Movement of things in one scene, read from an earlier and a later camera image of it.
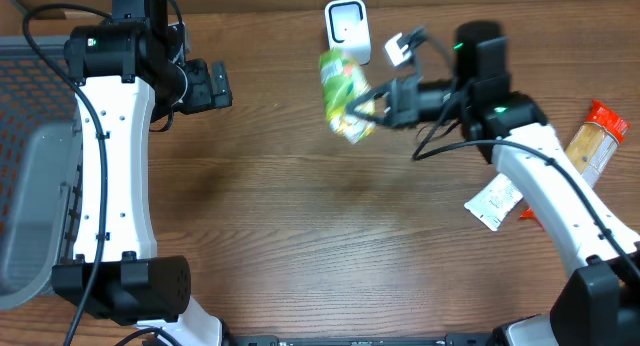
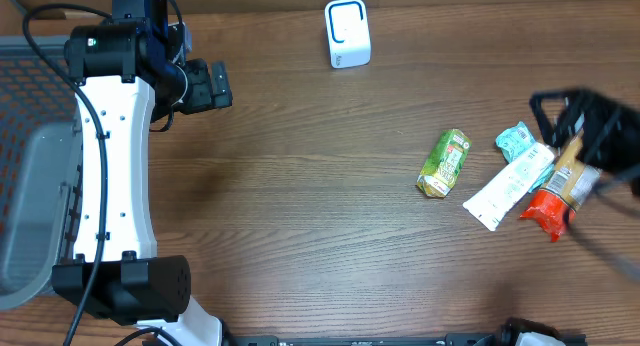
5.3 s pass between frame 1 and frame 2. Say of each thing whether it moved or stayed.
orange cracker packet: moved
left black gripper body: stayed
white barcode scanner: stayed
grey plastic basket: stayed
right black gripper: moved
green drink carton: moved
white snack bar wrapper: stayed
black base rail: stayed
